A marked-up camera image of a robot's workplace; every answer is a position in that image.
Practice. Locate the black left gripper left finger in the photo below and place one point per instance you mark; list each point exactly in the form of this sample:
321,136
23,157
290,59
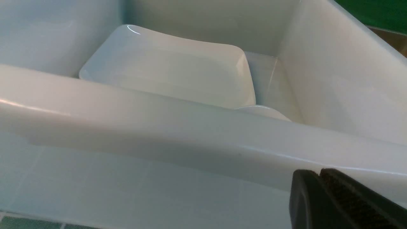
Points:
311,206

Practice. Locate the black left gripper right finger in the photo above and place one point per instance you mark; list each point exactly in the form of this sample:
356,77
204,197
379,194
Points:
364,207

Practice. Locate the white square plate in tub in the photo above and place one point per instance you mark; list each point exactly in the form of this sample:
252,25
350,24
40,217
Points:
137,58

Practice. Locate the white bowl in tub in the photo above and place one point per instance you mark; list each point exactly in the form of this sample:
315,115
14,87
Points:
263,111

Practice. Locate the green backdrop cloth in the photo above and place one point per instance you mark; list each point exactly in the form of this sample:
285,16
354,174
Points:
385,14

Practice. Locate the large white plastic tub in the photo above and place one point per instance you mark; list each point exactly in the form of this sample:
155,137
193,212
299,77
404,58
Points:
78,154

